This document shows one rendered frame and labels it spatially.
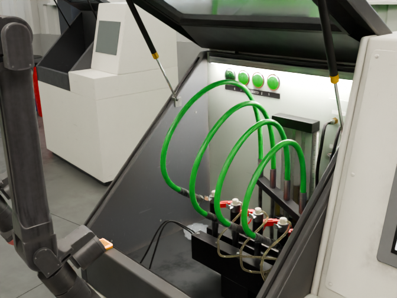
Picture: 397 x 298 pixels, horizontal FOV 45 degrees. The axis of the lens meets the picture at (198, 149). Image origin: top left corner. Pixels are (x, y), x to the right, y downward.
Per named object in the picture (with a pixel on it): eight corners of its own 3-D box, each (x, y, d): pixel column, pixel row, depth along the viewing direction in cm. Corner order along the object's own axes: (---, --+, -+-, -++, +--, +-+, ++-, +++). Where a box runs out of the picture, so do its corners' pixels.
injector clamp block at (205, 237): (192, 278, 144) (190, 233, 139) (215, 265, 151) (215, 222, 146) (283, 333, 120) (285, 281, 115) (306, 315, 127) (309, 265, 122)
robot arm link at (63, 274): (29, 267, 91) (41, 281, 86) (59, 242, 93) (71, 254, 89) (49, 289, 94) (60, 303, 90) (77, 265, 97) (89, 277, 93)
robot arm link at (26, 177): (-24, 20, 77) (-4, 23, 69) (12, 19, 80) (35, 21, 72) (12, 256, 91) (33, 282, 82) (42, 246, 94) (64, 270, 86)
